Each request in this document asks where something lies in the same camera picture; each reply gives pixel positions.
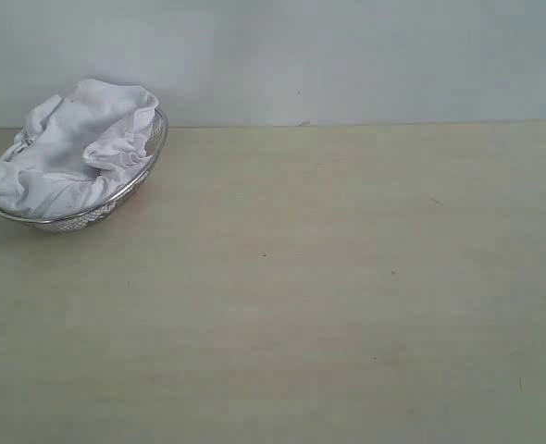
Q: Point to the white t-shirt red lettering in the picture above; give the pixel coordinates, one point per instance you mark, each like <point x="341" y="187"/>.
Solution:
<point x="75" y="152"/>

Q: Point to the metal wire mesh basket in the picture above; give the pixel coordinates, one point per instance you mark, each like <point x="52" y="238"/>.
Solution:
<point x="106" y="208"/>

